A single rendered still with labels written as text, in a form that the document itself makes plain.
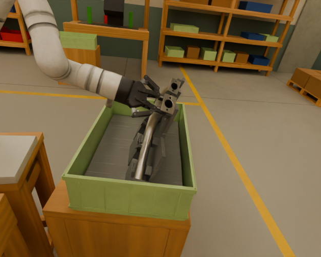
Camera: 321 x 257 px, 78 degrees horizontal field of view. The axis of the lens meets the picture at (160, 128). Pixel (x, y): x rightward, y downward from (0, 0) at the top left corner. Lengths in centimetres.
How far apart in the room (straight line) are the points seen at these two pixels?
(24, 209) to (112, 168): 37
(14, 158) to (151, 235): 59
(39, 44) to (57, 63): 6
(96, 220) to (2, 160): 40
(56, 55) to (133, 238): 67
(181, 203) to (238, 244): 113
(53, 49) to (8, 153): 50
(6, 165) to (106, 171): 34
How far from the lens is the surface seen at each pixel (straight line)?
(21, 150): 96
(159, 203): 71
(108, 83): 56
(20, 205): 97
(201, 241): 170
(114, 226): 82
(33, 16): 63
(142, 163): 67
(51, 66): 57
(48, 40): 60
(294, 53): 715
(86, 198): 74
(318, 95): 512
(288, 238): 203
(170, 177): 82
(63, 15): 591
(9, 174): 86
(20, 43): 576
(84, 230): 88
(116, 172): 83
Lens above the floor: 144
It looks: 33 degrees down
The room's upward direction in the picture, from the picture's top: 8 degrees clockwise
